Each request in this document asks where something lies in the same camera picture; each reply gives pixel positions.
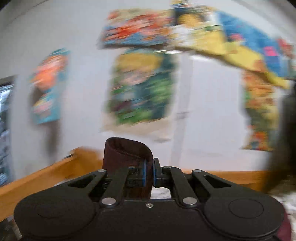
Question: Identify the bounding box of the red blue wall poster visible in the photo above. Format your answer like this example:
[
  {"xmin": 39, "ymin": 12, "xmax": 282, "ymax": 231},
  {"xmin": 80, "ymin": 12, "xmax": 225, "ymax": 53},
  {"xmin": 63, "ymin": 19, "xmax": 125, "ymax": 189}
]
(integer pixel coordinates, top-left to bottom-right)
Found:
[{"xmin": 100, "ymin": 8, "xmax": 173, "ymax": 47}]

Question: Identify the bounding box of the orange yellow floral poster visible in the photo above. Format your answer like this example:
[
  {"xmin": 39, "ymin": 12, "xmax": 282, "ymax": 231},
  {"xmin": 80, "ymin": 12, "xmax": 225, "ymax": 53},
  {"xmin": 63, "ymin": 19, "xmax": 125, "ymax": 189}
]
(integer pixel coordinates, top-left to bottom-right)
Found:
[{"xmin": 242, "ymin": 71, "xmax": 279, "ymax": 151}]

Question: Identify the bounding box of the floral white bedspread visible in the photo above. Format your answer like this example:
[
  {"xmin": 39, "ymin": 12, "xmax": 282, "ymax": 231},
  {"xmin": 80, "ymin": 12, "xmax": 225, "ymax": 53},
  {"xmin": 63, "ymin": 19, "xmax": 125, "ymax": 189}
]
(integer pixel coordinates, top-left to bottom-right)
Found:
[{"xmin": 151, "ymin": 187, "xmax": 295, "ymax": 222}]

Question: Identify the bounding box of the black hanging garment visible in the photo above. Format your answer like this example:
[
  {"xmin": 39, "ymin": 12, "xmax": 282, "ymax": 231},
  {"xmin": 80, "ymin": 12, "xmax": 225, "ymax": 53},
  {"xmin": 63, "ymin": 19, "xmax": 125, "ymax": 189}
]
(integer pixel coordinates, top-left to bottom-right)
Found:
[{"xmin": 262, "ymin": 85, "xmax": 295, "ymax": 192}]

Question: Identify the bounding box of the green teal wall poster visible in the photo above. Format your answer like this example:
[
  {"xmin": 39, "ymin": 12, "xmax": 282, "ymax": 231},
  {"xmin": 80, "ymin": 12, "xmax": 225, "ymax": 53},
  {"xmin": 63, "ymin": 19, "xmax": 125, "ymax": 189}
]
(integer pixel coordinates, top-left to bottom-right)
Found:
[{"xmin": 102, "ymin": 48, "xmax": 178, "ymax": 136}]

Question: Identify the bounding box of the teal orange wall poster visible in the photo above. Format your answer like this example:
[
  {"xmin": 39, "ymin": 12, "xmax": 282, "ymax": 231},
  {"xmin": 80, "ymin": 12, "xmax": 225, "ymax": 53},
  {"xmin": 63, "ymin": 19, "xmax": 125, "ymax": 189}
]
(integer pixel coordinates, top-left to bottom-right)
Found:
[{"xmin": 30, "ymin": 48, "xmax": 70, "ymax": 125}]

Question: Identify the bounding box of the blue yellow wall poster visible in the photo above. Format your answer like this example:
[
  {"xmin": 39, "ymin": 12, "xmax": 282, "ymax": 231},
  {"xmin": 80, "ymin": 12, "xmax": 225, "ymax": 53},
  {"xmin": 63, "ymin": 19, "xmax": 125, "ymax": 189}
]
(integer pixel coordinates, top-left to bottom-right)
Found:
[{"xmin": 171, "ymin": 1, "xmax": 293, "ymax": 89}]

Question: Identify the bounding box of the maroon small garment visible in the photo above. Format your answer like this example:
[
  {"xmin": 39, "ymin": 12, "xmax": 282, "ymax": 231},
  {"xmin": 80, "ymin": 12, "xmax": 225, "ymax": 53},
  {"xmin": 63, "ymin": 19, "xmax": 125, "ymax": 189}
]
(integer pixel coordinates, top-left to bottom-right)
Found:
[{"xmin": 102, "ymin": 137, "xmax": 153, "ymax": 199}]

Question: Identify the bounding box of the wooden bed frame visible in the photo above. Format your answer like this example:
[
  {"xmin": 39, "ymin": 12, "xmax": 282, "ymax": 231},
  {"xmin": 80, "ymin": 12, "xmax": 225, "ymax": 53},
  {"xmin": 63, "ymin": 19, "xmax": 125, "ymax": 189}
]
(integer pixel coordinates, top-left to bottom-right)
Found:
[{"xmin": 1, "ymin": 147, "xmax": 272, "ymax": 220}]

